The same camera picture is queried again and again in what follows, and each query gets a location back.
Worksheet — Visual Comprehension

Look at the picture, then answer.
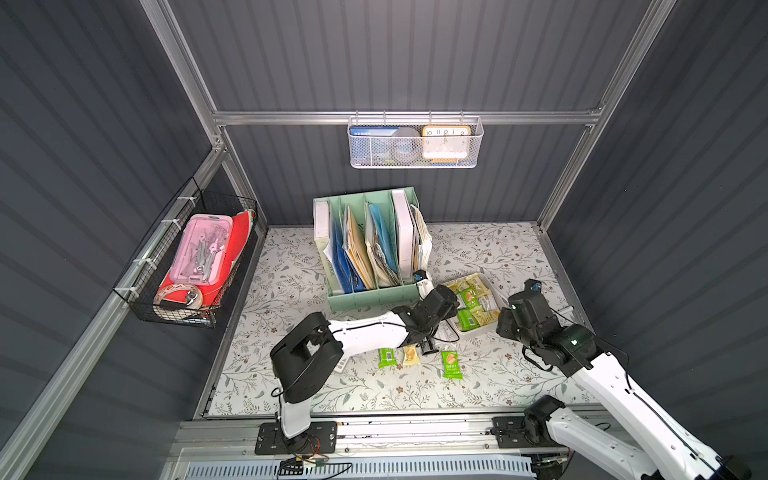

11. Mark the yellow cookie packet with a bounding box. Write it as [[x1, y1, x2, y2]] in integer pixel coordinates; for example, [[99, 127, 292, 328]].
[[402, 345, 421, 366]]

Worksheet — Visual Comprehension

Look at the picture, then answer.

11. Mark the green cookie packet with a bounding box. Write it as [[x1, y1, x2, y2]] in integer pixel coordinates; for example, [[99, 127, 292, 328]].
[[441, 351, 464, 380], [378, 348, 397, 368]]

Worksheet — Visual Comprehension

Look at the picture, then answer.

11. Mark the white plastic storage box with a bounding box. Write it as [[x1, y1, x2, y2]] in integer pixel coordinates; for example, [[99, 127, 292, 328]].
[[446, 273, 507, 339]]

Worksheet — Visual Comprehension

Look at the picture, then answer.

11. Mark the mint green file organizer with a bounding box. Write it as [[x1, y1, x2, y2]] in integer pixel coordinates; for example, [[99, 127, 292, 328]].
[[312, 187, 431, 312]]

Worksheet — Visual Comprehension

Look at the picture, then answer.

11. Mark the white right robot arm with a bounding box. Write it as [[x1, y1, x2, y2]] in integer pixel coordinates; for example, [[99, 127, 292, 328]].
[[496, 279, 753, 479]]

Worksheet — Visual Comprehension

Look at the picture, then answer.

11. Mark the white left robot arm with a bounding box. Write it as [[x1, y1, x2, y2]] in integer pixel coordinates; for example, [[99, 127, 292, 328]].
[[270, 285, 459, 439]]

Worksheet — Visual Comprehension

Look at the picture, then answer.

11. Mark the blue box in basket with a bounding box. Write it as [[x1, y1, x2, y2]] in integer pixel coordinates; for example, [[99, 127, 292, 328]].
[[348, 126, 397, 167]]

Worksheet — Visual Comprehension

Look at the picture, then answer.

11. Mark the blue folder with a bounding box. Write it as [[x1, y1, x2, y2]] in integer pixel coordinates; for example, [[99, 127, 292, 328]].
[[332, 221, 365, 294]]

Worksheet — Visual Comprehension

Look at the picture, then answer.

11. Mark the yellow white alarm clock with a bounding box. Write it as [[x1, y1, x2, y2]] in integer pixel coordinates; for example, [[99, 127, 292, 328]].
[[421, 125, 472, 161]]

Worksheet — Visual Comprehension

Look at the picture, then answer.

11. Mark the grey tape roll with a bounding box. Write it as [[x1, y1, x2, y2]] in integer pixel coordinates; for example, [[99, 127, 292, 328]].
[[390, 127, 422, 165]]

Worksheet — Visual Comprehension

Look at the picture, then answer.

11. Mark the clear tape roll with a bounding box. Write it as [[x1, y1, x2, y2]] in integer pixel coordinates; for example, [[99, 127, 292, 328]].
[[153, 284, 204, 309]]

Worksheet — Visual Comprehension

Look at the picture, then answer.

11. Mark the pink plastic pencil case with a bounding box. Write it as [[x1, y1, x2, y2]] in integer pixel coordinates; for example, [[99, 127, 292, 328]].
[[168, 214, 233, 286]]

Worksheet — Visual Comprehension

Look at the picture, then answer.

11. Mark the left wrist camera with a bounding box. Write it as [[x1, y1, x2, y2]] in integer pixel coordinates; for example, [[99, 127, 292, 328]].
[[413, 270, 434, 300]]

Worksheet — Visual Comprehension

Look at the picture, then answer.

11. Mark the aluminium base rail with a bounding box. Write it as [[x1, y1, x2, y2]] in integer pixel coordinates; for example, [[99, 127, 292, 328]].
[[168, 408, 577, 464]]

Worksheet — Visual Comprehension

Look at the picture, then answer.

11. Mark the white wire wall basket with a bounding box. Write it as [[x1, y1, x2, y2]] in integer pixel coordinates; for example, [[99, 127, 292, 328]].
[[347, 115, 485, 169]]

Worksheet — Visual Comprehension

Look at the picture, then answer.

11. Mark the black wire side basket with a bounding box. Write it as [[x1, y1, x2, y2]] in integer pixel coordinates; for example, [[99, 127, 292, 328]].
[[113, 180, 259, 328]]

